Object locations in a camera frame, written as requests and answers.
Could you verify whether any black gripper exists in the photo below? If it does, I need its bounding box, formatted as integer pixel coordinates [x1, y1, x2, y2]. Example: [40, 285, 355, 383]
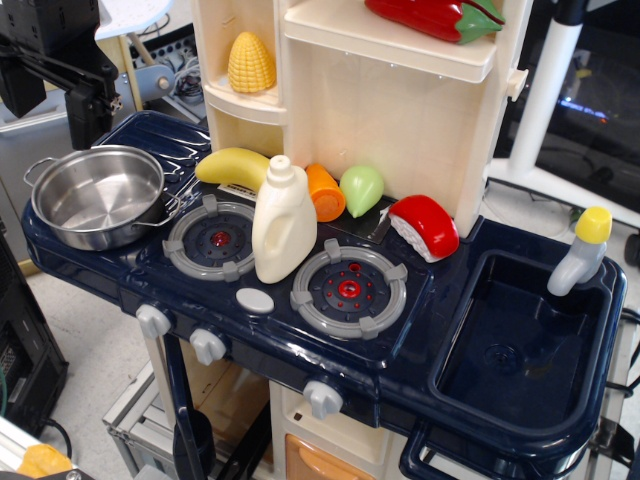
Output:
[1, 1, 120, 150]

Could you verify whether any cream toy detergent bottle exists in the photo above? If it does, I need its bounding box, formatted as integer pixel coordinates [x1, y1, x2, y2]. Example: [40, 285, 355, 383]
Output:
[252, 155, 317, 284]

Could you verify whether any navy toy sink basin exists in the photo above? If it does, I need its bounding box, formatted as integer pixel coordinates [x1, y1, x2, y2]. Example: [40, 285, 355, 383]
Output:
[432, 251, 613, 435]

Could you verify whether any stainless steel pot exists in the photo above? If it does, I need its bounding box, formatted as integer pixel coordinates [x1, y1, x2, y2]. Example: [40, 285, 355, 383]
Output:
[23, 145, 182, 251]

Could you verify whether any yellow toy banana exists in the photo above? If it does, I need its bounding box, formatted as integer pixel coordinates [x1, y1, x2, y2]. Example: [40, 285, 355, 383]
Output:
[195, 147, 270, 192]

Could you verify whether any yellow toy corn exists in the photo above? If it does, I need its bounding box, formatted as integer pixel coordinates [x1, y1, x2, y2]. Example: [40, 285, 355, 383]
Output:
[227, 32, 276, 93]

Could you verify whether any left grey stove burner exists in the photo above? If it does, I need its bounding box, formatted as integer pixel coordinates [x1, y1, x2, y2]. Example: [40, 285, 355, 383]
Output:
[162, 195, 255, 283]

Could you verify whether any grey stove burner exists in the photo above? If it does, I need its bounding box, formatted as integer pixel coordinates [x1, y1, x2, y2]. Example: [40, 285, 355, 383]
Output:
[290, 238, 408, 340]
[162, 195, 255, 283]

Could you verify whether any left grey stove knob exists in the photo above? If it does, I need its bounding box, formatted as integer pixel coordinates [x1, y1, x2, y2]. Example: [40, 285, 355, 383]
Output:
[136, 304, 171, 339]

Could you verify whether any grey stove knob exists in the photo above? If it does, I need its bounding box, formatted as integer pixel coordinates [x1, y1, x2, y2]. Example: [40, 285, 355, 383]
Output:
[136, 304, 171, 339]
[303, 380, 343, 420]
[189, 328, 227, 366]

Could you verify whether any cream toy kitchen shelf unit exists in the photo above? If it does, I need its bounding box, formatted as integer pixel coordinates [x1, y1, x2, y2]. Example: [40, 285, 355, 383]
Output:
[191, 1, 532, 236]

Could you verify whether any grey oval button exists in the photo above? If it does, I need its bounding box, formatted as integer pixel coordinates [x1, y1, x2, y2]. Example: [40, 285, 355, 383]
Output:
[235, 288, 275, 315]

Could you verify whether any orange toy carrot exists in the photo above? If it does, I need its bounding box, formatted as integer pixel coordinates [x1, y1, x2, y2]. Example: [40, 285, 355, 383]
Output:
[306, 164, 346, 223]

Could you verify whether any middle grey stove knob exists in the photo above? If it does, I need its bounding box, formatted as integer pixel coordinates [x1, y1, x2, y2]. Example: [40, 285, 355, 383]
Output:
[189, 328, 227, 366]

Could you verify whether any light green toy pear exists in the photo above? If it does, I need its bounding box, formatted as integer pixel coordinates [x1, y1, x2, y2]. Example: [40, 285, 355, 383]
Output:
[339, 165, 384, 218]

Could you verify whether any right grey stove burner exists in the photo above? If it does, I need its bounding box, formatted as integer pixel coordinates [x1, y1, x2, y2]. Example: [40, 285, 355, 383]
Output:
[290, 238, 408, 340]

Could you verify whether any red and white toy sushi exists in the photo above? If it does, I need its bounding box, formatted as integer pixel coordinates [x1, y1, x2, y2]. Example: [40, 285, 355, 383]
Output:
[388, 195, 460, 263]

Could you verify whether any right grey stove knob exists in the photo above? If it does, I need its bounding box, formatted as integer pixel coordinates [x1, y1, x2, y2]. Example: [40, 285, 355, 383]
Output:
[303, 380, 343, 420]

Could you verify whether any red toy chili pepper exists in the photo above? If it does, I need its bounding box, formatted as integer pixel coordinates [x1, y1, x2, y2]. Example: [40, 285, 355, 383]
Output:
[364, 0, 505, 45]

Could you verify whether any orange toy drawer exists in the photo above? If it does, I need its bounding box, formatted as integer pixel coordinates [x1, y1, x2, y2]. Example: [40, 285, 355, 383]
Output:
[285, 434, 373, 480]

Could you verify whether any navy toy kitchen countertop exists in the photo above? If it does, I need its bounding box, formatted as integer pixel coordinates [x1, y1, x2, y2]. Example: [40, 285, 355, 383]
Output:
[22, 112, 626, 479]

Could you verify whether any grey faucet with yellow cap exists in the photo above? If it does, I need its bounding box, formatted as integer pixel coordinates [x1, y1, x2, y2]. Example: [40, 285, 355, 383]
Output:
[547, 206, 613, 297]

